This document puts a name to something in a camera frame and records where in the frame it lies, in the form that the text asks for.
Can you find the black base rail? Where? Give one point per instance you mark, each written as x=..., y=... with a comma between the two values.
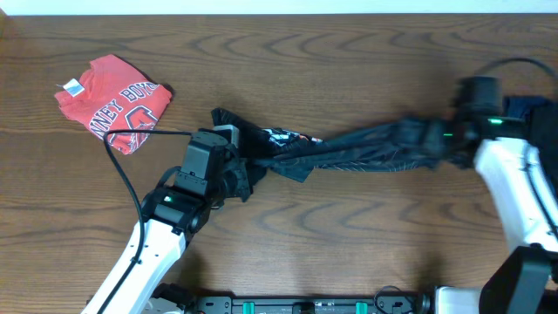
x=171, y=298

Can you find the navy blue t-shirt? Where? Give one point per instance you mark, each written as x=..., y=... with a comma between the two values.
x=522, y=107

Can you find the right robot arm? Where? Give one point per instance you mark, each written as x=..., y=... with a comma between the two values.
x=481, y=136

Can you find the red folded t-shirt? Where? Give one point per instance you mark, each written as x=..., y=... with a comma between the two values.
x=112, y=95

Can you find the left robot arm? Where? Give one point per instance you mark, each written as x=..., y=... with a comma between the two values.
x=171, y=214

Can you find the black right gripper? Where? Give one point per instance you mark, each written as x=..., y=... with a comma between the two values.
x=434, y=143

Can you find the black orange patterned jersey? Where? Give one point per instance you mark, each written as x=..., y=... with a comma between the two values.
x=295, y=155

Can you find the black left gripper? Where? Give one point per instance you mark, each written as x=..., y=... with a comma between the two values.
x=241, y=170

